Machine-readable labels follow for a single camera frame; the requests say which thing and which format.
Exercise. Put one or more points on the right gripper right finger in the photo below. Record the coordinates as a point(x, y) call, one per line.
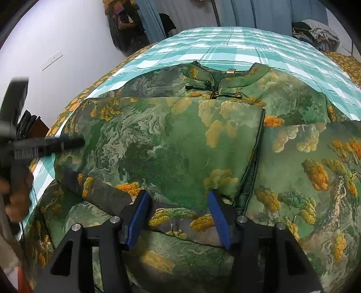
point(266, 259)

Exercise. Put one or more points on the green landscape print jacket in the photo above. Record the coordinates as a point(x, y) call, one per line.
point(275, 149)

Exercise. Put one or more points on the clothes pile on chair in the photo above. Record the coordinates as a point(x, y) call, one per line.
point(317, 34)

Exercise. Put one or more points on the left hand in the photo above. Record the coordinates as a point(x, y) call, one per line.
point(19, 201)

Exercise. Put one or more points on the dark wooden nightstand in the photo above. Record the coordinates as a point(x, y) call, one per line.
point(38, 129)

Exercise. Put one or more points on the orange fleece blanket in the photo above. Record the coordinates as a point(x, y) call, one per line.
point(22, 282)

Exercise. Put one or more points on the coats on standing rack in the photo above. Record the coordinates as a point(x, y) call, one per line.
point(125, 26)

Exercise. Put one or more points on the blue curtain left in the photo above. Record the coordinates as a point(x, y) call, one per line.
point(149, 15)

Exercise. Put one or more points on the blue curtain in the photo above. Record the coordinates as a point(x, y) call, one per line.
point(268, 15)
point(149, 15)

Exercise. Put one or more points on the black garment on chair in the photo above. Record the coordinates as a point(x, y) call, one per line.
point(167, 22)

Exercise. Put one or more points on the orange floral green quilt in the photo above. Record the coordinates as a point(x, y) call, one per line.
point(191, 107)

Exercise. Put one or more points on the teal plaid bed sheet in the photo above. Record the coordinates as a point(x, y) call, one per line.
point(212, 123)

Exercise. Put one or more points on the blue curtain right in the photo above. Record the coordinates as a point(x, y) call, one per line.
point(268, 15)

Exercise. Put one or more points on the white wall switch panel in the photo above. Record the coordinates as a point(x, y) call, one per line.
point(51, 60)

